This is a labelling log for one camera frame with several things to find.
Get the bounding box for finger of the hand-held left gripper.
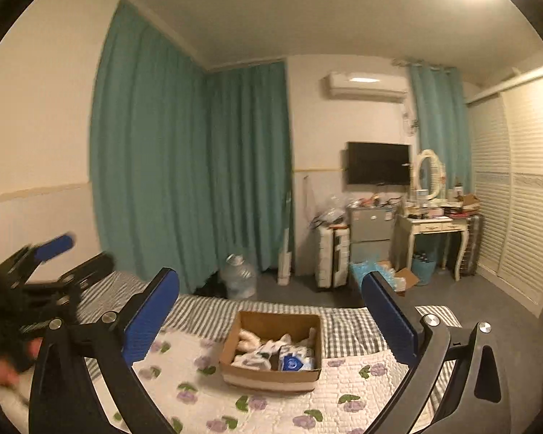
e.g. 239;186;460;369
22;252;117;314
0;234;77;282

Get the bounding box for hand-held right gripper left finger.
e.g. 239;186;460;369
28;268;182;434

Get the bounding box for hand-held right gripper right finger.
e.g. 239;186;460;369
361;271;512;434

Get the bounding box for cream socks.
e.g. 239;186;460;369
236;328;265;352

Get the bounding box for blue white tissue packet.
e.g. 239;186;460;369
278;346;316;370

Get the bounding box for white socks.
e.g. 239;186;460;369
233;335;295;370

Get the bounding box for person's left hand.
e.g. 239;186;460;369
0;338;42;388

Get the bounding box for small open cardboard box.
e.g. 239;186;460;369
391;268;420;291

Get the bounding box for grey gingham bedsheet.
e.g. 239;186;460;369
72;271;462;358

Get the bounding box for blue plastic wrapped pack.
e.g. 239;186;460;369
349;260;396;291

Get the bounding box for blue basket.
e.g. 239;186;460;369
412;255;435;286

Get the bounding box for white suitcase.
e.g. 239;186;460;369
317;226;350;288

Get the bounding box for grey mini fridge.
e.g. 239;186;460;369
346;205;396;265

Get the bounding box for clear water jug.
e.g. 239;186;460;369
219;254;258;300

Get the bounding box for white dressing table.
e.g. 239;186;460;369
396;214;469;281

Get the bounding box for dark suitcase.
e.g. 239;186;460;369
462;214;484;276

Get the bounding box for teal curtain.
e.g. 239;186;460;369
409;64;473;191
89;0;209;294
203;61;295;273

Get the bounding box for clear plastic bag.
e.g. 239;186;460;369
314;194;345;227

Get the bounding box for small box on dresser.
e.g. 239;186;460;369
455;193;480;213

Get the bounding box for floral white quilt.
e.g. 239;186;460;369
9;329;435;434

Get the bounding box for oval white vanity mirror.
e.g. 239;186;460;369
409;149;446;202

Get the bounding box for white louvred wardrobe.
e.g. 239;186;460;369
466;67;543;318

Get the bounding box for white air conditioner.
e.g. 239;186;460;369
323;71;408;102

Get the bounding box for black wall television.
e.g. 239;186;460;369
346;141;412;186

